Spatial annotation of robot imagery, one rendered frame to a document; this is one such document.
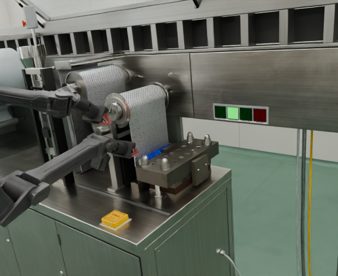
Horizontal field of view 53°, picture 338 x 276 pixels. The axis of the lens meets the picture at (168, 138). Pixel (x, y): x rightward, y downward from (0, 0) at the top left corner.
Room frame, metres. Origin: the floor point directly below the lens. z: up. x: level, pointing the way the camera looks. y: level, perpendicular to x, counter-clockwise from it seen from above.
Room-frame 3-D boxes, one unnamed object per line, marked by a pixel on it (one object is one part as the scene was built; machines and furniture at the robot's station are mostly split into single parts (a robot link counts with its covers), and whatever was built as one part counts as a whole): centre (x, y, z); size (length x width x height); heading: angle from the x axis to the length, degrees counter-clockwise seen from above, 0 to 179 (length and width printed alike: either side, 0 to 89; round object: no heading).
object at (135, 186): (1.42, 0.08, 0.92); 0.28 x 0.04 x 0.04; 141
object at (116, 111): (1.35, 0.21, 1.25); 0.07 x 0.02 x 0.07; 51
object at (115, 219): (1.08, 0.22, 0.91); 0.07 x 0.07 x 0.02; 51
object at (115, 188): (1.35, 0.25, 1.05); 0.06 x 0.05 x 0.31; 141
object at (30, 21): (1.73, 0.61, 1.66); 0.07 x 0.07 x 0.10; 26
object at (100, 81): (1.54, 0.23, 1.16); 0.39 x 0.23 x 0.51; 51
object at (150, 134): (1.41, 0.08, 1.10); 0.23 x 0.01 x 0.18; 141
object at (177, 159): (1.37, -0.04, 1.00); 0.40 x 0.16 x 0.06; 141
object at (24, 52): (1.90, 0.69, 1.50); 0.14 x 0.14 x 0.06
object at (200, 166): (1.33, -0.12, 0.96); 0.10 x 0.03 x 0.11; 141
